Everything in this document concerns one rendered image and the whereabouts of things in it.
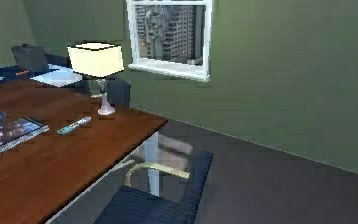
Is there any white table lamp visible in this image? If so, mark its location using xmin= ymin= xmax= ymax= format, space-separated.
xmin=66 ymin=41 xmax=125 ymax=117

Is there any dark blue armchair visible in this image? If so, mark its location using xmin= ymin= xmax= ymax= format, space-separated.
xmin=43 ymin=53 xmax=132 ymax=108

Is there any white framed window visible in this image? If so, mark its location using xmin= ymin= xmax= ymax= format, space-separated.
xmin=125 ymin=0 xmax=214 ymax=83

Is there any black open laptop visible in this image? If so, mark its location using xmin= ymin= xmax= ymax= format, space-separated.
xmin=10 ymin=43 xmax=84 ymax=88

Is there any grey remote control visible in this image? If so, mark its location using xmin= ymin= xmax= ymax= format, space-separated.
xmin=56 ymin=116 xmax=92 ymax=136

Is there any dark blue box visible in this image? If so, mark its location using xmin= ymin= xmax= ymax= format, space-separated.
xmin=0 ymin=65 xmax=33 ymax=86

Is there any brown wooden table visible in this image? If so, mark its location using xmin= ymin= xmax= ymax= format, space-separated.
xmin=0 ymin=78 xmax=169 ymax=224

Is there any dark blue chair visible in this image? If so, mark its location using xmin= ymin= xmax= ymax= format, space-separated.
xmin=92 ymin=150 xmax=215 ymax=224

